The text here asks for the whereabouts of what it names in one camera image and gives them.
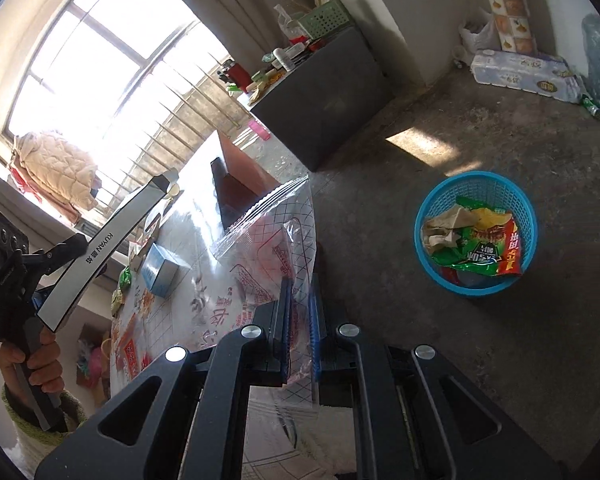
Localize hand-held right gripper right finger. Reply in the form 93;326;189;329
310;273;567;480

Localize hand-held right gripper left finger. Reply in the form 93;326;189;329
34;277;294;480

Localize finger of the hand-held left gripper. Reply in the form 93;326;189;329
19;233;90;281

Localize long white grey box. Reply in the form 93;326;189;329
36;168;180;334

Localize white towel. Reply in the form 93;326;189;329
300;406;357;467

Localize clear zip bag red print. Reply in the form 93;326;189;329
211;174;323;461

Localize blue plastic basket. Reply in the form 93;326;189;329
413;170;539;297

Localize beige paper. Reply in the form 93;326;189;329
422;207;463;257

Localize green chip bag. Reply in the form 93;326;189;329
430;197;516;277

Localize red snack packet yellow print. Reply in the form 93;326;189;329
499;219;524;277

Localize person's left forearm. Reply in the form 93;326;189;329
1;382;89;480

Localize person's left hand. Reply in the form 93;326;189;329
0;327;64;402

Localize red hanging clothing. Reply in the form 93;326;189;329
9;164;37;197

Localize beige quilted jacket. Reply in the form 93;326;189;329
12;130;99;212

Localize light blue box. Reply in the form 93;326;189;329
140;243;191;297

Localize pink bag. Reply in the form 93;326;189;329
77;340;111;387

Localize orange snack packet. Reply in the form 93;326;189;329
117;319;154;377

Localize metal window railing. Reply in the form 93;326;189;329
79;44;262;222

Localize window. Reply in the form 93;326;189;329
6;0;232;173

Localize grey cabinet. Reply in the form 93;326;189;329
247;26;397;172

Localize red thermos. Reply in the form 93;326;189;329
227;59;254;92

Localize small green boxes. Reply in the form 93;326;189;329
251;66;287;92

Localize white plastic bag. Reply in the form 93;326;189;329
273;3;306;44
457;19;496;57

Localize green plastic basket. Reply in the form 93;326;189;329
298;0;354;41

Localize toilet paper pack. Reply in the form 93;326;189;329
469;49;584;104

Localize patterned wallpaper roll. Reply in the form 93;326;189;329
472;0;542;57

